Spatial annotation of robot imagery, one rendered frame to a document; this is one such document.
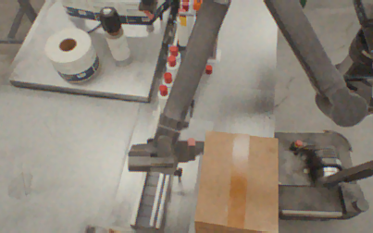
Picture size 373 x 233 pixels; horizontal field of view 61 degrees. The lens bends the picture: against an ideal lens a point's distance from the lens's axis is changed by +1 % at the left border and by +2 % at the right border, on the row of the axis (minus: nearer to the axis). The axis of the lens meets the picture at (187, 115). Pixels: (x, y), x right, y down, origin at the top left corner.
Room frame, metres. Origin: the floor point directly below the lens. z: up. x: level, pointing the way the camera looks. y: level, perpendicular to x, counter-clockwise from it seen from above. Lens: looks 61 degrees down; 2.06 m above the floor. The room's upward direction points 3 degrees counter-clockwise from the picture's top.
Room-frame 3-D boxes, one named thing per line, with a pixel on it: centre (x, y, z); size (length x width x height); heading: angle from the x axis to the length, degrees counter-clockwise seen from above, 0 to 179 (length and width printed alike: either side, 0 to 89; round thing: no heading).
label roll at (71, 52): (0.97, 0.51, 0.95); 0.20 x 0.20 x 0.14
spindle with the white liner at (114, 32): (0.99, 0.30, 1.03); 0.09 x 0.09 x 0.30
